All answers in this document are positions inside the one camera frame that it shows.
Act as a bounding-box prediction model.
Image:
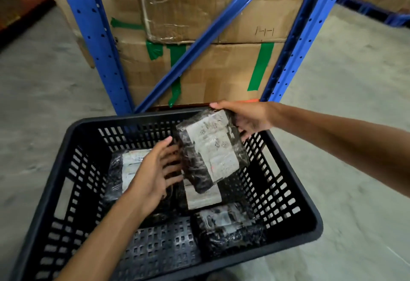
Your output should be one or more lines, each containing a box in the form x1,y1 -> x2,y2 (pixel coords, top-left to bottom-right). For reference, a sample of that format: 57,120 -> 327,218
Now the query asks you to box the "person's left forearm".
54,188 -> 151,281

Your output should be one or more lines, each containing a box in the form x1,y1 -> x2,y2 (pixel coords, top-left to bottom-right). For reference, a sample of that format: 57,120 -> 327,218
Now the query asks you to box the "blue low rack beam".
336,0 -> 410,29

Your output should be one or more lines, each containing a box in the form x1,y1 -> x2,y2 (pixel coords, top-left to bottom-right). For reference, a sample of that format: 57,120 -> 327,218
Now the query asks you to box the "black plastic basket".
9,106 -> 324,281

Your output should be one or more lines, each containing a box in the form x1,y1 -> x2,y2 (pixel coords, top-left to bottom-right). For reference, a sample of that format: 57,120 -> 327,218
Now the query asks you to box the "taped brown cardboard box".
53,0 -> 148,69

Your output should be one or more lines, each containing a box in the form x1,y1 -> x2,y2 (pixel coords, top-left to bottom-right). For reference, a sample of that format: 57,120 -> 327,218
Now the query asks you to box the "person's right hand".
209,100 -> 277,142

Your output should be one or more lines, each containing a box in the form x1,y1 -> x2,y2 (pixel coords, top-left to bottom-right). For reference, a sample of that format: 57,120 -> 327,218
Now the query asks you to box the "person's left hand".
128,136 -> 184,219

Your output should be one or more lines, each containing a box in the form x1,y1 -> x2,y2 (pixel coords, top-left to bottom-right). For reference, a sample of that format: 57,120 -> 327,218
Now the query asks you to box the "person's right forearm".
270,102 -> 410,188

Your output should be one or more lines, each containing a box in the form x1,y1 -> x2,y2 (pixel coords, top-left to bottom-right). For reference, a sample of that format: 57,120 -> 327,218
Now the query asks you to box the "cardboard box with green tape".
110,28 -> 286,108

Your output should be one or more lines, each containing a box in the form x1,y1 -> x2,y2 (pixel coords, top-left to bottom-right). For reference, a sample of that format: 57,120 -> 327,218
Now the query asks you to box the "blue metal shelf rack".
52,0 -> 353,115

